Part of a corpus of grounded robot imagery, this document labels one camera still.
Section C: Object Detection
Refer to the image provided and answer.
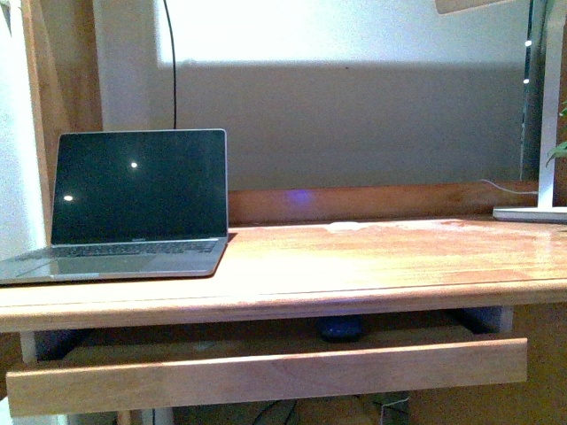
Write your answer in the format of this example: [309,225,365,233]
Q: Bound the white round desk grommet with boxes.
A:
[328,221,363,232]

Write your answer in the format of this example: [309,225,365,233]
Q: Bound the dark grey computer mouse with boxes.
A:
[316,315,363,343]

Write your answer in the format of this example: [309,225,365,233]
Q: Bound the wooden pull-out desk drawer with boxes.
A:
[6,322,527,417]

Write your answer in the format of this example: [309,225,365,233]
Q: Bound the grey open laptop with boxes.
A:
[1,129,229,285]

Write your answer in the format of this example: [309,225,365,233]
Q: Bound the white desk lamp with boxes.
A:
[493,1,566,224]

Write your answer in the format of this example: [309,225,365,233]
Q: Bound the green plant leaves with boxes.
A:
[545,101,566,167]

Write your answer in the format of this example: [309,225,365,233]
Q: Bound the black cables under desk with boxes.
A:
[252,398,302,425]

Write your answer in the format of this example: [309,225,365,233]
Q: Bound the black hanging cable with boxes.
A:
[163,0,178,131]

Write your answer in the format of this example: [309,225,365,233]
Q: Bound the wooden desk back rail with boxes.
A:
[227,179,567,226]

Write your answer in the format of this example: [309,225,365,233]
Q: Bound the white lamp power cable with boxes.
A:
[480,178,540,197]

